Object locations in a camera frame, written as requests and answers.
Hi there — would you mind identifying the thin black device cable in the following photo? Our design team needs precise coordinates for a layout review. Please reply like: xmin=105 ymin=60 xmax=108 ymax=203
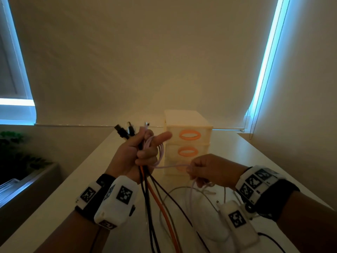
xmin=257 ymin=232 xmax=286 ymax=253
xmin=89 ymin=226 xmax=103 ymax=253

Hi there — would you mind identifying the person's right forearm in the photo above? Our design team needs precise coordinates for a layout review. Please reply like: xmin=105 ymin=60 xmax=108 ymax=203
xmin=276 ymin=191 xmax=337 ymax=253

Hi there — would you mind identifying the small white drawer cabinet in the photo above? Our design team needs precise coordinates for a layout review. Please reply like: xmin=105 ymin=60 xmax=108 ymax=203
xmin=163 ymin=110 xmax=213 ymax=177

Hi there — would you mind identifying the person's left forearm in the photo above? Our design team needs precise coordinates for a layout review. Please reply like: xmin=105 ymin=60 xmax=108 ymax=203
xmin=34 ymin=208 xmax=111 ymax=253

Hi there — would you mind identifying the drawer with orange ring handle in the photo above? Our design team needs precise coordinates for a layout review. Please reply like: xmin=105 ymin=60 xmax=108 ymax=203
xmin=165 ymin=143 xmax=210 ymax=163
xmin=164 ymin=159 xmax=194 ymax=177
xmin=167 ymin=126 xmax=212 ymax=146

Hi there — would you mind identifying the black cable with narrow plug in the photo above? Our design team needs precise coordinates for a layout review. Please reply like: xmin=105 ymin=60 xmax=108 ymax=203
xmin=127 ymin=121 xmax=211 ymax=253

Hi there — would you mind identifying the black wristband with marker blocks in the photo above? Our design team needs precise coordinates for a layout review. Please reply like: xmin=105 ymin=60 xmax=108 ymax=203
xmin=235 ymin=165 xmax=301 ymax=222
xmin=75 ymin=173 xmax=117 ymax=222

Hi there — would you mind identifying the grey cable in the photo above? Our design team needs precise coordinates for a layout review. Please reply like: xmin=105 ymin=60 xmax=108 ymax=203
xmin=150 ymin=176 xmax=183 ymax=253

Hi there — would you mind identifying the orange cable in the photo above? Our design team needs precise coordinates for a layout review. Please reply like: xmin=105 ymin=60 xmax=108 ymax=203
xmin=139 ymin=165 xmax=182 ymax=253

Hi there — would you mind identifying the white cable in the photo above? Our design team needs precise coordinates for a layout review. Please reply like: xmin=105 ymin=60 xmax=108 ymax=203
xmin=159 ymin=182 xmax=243 ymax=244

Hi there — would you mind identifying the black cable with wide plug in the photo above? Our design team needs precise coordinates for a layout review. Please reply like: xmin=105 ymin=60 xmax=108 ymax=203
xmin=114 ymin=124 xmax=161 ymax=253

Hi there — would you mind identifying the grey planter box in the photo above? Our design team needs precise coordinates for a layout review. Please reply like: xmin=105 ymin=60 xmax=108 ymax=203
xmin=0 ymin=163 xmax=63 ymax=246

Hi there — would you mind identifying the cream roller blind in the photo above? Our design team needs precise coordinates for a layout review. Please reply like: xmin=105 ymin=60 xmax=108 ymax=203
xmin=7 ymin=0 xmax=279 ymax=129

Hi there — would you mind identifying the green plant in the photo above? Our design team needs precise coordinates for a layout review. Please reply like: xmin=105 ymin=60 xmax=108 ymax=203
xmin=0 ymin=131 xmax=52 ymax=183

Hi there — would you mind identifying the person's left hand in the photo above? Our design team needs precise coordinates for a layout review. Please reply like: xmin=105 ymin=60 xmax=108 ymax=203
xmin=105 ymin=129 xmax=173 ymax=184

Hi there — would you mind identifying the person's right hand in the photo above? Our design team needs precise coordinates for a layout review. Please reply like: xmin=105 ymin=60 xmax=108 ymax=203
xmin=186 ymin=154 xmax=248 ymax=190

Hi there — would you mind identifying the pink cable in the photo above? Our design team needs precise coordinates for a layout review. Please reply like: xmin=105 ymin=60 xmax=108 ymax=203
xmin=142 ymin=122 xmax=219 ymax=208

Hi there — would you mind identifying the white window frame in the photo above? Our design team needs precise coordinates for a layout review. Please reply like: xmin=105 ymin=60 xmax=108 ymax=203
xmin=0 ymin=0 xmax=37 ymax=126

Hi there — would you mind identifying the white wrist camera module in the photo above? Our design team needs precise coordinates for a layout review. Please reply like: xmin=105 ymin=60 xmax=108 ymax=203
xmin=94 ymin=176 xmax=139 ymax=230
xmin=218 ymin=200 xmax=260 ymax=251

